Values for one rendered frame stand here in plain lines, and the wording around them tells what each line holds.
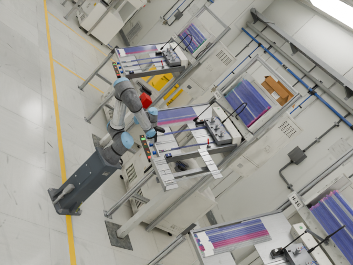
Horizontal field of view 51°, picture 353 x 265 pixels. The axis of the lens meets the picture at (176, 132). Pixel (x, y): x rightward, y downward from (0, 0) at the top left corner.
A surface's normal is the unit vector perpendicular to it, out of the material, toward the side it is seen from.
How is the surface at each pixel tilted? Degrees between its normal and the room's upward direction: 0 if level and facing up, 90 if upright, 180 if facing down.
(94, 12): 90
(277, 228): 44
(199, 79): 90
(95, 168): 90
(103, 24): 90
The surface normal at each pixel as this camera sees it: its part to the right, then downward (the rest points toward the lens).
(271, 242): 0.05, -0.79
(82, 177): -0.51, -0.22
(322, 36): -0.65, -0.44
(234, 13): 0.30, 0.60
